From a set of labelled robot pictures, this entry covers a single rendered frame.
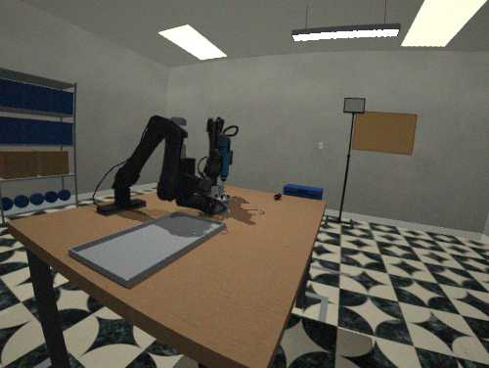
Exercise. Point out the blue electric screwdriver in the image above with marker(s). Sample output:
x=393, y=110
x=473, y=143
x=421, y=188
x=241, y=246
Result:
x=224, y=159

